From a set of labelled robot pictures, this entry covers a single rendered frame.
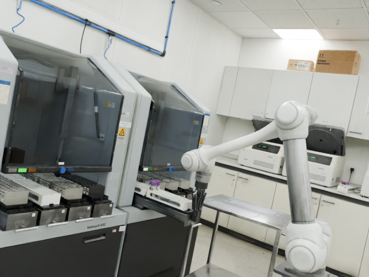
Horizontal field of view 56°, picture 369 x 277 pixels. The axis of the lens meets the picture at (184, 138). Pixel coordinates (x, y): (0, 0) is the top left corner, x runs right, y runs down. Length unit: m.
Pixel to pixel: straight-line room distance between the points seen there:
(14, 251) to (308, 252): 1.25
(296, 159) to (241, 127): 3.57
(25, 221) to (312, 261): 1.23
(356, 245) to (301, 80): 1.99
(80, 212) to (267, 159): 2.87
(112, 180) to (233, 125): 3.38
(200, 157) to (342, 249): 2.65
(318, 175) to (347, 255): 0.87
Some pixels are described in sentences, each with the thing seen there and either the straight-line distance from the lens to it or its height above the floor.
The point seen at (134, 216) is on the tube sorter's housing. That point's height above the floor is 0.71.
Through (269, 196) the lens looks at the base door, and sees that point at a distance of 4.30.
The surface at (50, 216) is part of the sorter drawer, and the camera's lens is 1.76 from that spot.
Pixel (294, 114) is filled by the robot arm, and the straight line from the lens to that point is 1.57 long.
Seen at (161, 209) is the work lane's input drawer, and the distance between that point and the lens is 2.11.
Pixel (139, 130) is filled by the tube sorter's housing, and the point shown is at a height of 1.22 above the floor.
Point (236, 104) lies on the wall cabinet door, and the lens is 4.85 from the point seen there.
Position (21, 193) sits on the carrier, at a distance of 1.73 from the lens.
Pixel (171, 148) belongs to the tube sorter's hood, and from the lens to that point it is 2.39.
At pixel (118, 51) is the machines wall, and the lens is 3.46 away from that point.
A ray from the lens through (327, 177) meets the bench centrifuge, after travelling 4.10.
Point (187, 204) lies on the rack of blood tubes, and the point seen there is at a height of 0.85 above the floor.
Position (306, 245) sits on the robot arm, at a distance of 1.59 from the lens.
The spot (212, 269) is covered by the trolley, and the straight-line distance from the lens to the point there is 2.76.
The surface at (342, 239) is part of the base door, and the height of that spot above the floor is 0.42.
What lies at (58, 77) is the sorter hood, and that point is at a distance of 1.74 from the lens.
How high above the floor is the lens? 1.33
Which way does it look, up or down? 3 degrees down
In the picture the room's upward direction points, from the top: 11 degrees clockwise
